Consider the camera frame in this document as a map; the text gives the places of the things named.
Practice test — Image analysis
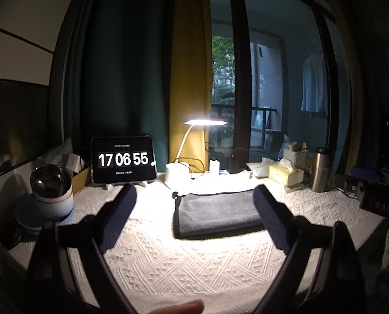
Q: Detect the grey towel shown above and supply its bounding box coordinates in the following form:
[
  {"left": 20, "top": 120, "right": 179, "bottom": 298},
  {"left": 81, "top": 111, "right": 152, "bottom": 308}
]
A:
[{"left": 171, "top": 190, "right": 271, "bottom": 240}]

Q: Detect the cardboard box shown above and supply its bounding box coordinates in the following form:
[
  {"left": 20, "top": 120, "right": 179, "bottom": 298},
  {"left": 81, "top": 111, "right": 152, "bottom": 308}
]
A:
[{"left": 69, "top": 166, "right": 92, "bottom": 193}]

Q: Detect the black balcony railing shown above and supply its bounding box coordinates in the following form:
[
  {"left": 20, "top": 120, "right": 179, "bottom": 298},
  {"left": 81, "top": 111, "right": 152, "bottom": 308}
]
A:
[{"left": 211, "top": 103, "right": 282, "bottom": 149}]

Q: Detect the blue plate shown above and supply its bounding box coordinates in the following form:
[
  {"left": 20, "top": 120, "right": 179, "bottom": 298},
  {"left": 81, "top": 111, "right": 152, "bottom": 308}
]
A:
[{"left": 15, "top": 197, "right": 75, "bottom": 235}]

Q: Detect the crumpled white tissue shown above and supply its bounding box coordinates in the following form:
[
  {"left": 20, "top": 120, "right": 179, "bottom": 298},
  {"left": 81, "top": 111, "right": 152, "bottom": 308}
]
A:
[{"left": 246, "top": 158, "right": 274, "bottom": 178}]

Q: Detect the black box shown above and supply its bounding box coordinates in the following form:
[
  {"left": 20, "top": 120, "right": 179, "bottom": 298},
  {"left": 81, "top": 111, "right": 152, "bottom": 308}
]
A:
[{"left": 226, "top": 148, "right": 251, "bottom": 174}]

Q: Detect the white textured tablecloth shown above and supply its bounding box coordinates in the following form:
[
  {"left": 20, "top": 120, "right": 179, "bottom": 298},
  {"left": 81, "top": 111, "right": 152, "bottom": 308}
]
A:
[{"left": 8, "top": 172, "right": 389, "bottom": 310}]

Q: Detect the yellow curtain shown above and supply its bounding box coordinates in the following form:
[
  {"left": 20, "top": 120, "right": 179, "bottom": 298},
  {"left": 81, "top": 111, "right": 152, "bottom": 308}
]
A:
[{"left": 168, "top": 0, "right": 213, "bottom": 174}]

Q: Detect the black tablet clock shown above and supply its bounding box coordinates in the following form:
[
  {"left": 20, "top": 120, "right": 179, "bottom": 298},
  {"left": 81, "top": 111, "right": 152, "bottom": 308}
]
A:
[{"left": 90, "top": 135, "right": 158, "bottom": 184}]

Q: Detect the green curtain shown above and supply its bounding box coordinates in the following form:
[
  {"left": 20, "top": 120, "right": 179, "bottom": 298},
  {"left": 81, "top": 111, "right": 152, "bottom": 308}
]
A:
[{"left": 64, "top": 0, "right": 179, "bottom": 177}]

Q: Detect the yellow tissue box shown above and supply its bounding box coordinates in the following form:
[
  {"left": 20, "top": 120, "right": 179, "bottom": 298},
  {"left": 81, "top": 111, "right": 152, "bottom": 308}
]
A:
[{"left": 268, "top": 160, "right": 305, "bottom": 188}]

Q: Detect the white woven basket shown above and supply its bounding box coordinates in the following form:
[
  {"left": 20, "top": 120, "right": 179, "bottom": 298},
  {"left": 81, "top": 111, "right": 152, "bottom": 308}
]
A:
[{"left": 283, "top": 142, "right": 308, "bottom": 170}]

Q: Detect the hanging white shirt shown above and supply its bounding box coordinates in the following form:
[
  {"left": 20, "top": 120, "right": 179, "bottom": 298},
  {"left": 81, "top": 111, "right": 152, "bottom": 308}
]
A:
[{"left": 301, "top": 54, "right": 329, "bottom": 117}]

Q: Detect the black lamp cable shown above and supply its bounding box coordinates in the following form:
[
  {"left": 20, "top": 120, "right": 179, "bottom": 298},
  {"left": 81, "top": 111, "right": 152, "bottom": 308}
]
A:
[{"left": 173, "top": 141, "right": 215, "bottom": 180}]

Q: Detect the person's left hand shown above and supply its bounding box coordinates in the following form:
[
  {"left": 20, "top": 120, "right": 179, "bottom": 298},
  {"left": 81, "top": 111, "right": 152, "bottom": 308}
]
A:
[{"left": 145, "top": 300, "right": 204, "bottom": 314}]

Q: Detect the small white box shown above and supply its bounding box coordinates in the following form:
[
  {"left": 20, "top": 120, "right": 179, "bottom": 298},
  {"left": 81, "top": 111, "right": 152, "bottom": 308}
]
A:
[{"left": 64, "top": 153, "right": 84, "bottom": 175}]

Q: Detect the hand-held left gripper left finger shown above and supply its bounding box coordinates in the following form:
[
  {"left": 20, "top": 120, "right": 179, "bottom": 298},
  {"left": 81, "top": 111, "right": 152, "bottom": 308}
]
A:
[{"left": 26, "top": 185, "right": 138, "bottom": 314}]

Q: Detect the steel thermos bottle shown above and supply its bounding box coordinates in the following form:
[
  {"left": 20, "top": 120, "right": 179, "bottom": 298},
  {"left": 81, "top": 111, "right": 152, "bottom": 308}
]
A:
[{"left": 309, "top": 147, "right": 334, "bottom": 193}]

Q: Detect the white desk lamp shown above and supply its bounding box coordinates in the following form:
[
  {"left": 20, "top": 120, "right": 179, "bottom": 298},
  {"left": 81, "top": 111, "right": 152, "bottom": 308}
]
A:
[{"left": 165, "top": 118, "right": 229, "bottom": 190}]

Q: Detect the white tablet stand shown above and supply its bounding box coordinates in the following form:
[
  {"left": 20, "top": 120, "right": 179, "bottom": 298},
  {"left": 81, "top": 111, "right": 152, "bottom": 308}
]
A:
[{"left": 96, "top": 179, "right": 149, "bottom": 191}]

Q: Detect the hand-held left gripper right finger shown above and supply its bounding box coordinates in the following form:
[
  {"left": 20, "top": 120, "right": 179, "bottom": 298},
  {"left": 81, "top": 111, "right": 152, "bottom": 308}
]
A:
[{"left": 253, "top": 185, "right": 367, "bottom": 314}]

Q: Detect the clear plastic bag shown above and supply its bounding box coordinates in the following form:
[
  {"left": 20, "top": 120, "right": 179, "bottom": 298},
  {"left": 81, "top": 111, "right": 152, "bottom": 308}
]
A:
[{"left": 43, "top": 138, "right": 75, "bottom": 168}]

